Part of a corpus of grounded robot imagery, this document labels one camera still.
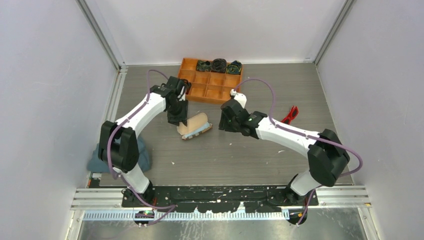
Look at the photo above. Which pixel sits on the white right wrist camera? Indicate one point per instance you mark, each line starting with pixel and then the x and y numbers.
pixel 239 97

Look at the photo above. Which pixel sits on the rolled dark green tie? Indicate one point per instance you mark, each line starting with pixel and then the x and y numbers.
pixel 203 66

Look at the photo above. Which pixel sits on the red sunglasses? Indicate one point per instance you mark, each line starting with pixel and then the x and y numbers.
pixel 294 111

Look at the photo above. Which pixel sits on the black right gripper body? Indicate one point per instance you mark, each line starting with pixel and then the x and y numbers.
pixel 229 125

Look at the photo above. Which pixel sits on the light blue cleaning cloth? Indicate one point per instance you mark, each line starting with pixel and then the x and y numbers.
pixel 206 127

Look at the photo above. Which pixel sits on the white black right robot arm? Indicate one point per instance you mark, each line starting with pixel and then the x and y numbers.
pixel 326 159

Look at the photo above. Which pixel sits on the orange wooden divided tray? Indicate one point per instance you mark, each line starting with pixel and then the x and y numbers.
pixel 208 87

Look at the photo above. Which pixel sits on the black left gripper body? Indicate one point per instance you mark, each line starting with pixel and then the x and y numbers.
pixel 177 113

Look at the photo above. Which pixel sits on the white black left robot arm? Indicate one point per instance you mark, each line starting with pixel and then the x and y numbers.
pixel 118 142

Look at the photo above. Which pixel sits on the rolled black brown tie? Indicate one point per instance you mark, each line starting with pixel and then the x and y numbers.
pixel 218 65

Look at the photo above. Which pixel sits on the dark blue-grey cloth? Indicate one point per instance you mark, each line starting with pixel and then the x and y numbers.
pixel 96 165

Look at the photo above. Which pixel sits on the rolled green patterned tie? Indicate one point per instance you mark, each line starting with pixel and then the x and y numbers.
pixel 234 68

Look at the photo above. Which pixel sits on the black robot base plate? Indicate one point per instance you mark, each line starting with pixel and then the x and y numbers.
pixel 220 198

